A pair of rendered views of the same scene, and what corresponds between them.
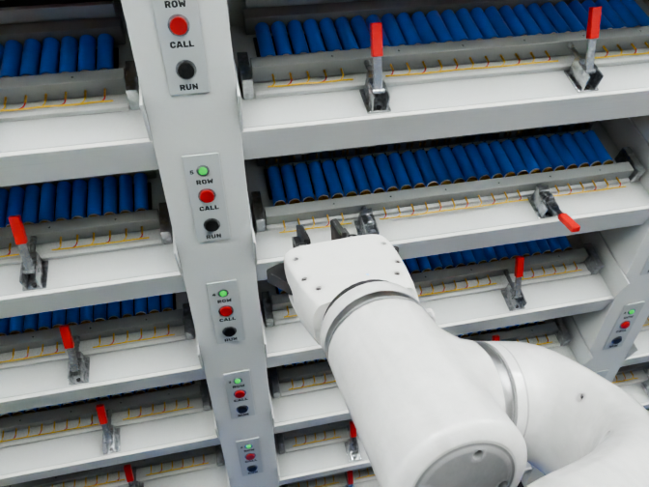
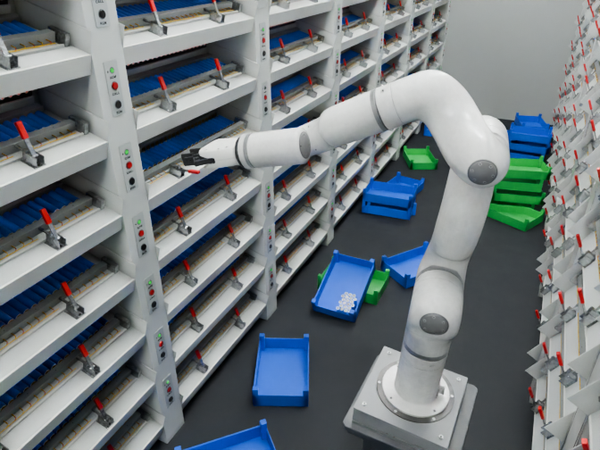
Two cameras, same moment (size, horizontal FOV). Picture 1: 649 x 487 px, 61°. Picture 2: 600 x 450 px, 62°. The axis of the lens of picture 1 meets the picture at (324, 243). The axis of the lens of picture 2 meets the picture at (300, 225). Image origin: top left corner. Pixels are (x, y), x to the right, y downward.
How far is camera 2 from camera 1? 0.94 m
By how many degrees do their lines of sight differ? 44
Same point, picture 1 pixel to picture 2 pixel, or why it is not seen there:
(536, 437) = not seen: hidden behind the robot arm
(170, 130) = (113, 135)
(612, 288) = (258, 178)
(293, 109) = (144, 118)
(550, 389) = not seen: hidden behind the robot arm
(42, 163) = (69, 164)
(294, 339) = (162, 249)
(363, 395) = (271, 144)
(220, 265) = (136, 204)
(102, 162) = (89, 158)
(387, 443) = (287, 142)
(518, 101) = (211, 97)
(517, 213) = not seen: hidden behind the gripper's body
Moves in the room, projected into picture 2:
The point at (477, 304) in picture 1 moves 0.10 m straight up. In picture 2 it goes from (220, 204) to (217, 178)
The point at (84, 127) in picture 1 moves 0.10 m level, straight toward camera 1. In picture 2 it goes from (74, 145) to (115, 148)
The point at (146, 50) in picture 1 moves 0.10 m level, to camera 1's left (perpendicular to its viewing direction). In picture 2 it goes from (104, 98) to (62, 109)
